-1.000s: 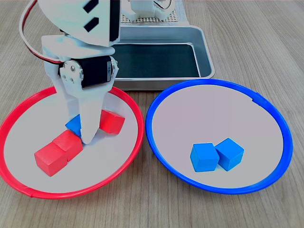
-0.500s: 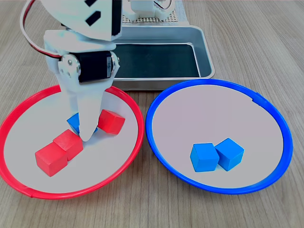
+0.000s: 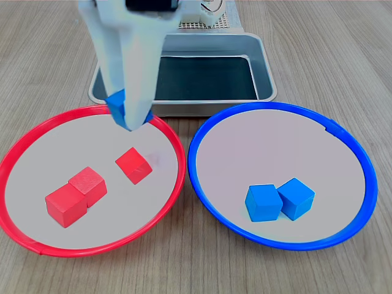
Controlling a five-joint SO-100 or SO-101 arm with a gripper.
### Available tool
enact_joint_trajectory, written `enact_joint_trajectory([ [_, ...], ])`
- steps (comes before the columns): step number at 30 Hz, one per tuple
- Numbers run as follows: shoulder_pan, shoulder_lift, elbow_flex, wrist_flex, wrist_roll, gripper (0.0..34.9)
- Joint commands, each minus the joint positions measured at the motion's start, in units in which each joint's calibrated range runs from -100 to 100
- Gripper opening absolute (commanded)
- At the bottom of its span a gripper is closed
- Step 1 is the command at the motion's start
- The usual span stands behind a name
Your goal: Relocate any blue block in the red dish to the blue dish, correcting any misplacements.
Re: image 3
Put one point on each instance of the blue cube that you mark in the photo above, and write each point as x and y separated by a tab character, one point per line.
116	105
296	199
263	203

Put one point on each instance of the pale perforated plate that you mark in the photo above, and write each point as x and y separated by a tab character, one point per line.
196	26

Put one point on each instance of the steel tray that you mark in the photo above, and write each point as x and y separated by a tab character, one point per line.
214	107

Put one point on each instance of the red-rimmed white plate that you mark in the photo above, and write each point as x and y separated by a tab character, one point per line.
92	144

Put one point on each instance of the red cube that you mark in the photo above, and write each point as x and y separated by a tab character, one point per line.
64	208
87	182
133	163

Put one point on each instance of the blue-rimmed white plate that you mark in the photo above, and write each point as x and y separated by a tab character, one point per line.
275	144

